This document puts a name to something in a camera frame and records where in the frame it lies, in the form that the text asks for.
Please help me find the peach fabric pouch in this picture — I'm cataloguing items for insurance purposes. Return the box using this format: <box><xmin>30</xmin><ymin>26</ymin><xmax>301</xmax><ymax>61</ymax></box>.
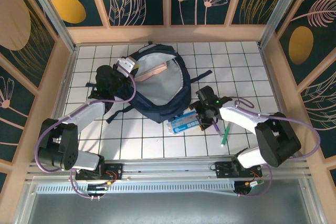
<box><xmin>136</xmin><ymin>61</ymin><xmax>168</xmax><ymax>82</ymax></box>

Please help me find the clear blue pencil case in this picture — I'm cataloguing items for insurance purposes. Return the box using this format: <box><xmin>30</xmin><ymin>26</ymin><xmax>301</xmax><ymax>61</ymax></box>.
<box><xmin>167</xmin><ymin>110</ymin><xmax>201</xmax><ymax>135</ymax></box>

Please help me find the navy blue backpack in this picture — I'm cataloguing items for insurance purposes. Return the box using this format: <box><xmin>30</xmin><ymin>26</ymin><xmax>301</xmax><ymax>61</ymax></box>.
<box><xmin>85</xmin><ymin>41</ymin><xmax>213</xmax><ymax>124</ymax></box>

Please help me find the purple marker pen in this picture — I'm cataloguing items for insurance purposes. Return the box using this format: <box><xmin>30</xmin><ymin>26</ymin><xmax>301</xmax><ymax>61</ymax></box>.
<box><xmin>212</xmin><ymin>120</ymin><xmax>223</xmax><ymax>136</ymax></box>

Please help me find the green marker pen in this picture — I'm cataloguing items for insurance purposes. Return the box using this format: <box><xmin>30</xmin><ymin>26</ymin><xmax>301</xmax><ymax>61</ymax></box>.
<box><xmin>220</xmin><ymin>123</ymin><xmax>231</xmax><ymax>148</ymax></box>

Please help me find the grey metal sheet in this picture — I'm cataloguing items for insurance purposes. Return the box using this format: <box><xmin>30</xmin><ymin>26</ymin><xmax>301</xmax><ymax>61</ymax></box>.
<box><xmin>15</xmin><ymin>179</ymin><xmax>323</xmax><ymax>224</ymax></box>

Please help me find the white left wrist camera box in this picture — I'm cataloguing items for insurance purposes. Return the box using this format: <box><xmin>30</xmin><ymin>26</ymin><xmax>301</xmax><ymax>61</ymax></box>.
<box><xmin>114</xmin><ymin>56</ymin><xmax>138</xmax><ymax>78</ymax></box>

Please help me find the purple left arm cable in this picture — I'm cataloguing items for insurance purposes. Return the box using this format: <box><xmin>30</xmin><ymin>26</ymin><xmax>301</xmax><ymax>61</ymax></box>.
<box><xmin>35</xmin><ymin>61</ymin><xmax>137</xmax><ymax>200</ymax></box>

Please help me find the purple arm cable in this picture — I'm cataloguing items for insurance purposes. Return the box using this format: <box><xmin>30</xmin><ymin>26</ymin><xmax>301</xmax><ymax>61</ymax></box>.
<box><xmin>35</xmin><ymin>61</ymin><xmax>137</xmax><ymax>200</ymax></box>
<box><xmin>233</xmin><ymin>97</ymin><xmax>321</xmax><ymax>198</ymax></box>

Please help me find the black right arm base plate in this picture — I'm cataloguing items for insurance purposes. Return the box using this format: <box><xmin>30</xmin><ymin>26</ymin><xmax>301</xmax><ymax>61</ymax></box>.
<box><xmin>214</xmin><ymin>160</ymin><xmax>263</xmax><ymax>179</ymax></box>

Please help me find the aluminium mounting rail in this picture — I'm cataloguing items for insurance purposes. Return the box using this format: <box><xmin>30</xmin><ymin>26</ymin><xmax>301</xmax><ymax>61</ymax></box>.
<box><xmin>25</xmin><ymin>157</ymin><xmax>312</xmax><ymax>183</ymax></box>

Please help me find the red orange wire bundle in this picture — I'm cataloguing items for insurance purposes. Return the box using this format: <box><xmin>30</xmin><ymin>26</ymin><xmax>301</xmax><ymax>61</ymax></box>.
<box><xmin>244</xmin><ymin>172</ymin><xmax>265</xmax><ymax>188</ymax></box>
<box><xmin>103</xmin><ymin>170</ymin><xmax>118</xmax><ymax>187</ymax></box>

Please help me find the slotted grey cable duct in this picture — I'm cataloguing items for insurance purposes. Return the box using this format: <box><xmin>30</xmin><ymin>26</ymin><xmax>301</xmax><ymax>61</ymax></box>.
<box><xmin>35</xmin><ymin>180</ymin><xmax>237</xmax><ymax>196</ymax></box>

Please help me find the aluminium frame post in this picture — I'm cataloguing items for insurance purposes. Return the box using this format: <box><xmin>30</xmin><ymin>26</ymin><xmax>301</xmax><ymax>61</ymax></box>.
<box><xmin>22</xmin><ymin>0</ymin><xmax>78</xmax><ymax>51</ymax></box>
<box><xmin>258</xmin><ymin>0</ymin><xmax>305</xmax><ymax>49</ymax></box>

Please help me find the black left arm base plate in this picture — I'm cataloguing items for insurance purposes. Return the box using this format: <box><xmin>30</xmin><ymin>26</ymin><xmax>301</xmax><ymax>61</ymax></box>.
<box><xmin>75</xmin><ymin>163</ymin><xmax>124</xmax><ymax>182</ymax></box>

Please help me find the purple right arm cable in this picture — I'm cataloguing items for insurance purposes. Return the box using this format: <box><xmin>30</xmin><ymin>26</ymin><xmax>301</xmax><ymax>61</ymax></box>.
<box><xmin>233</xmin><ymin>97</ymin><xmax>321</xmax><ymax>198</ymax></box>

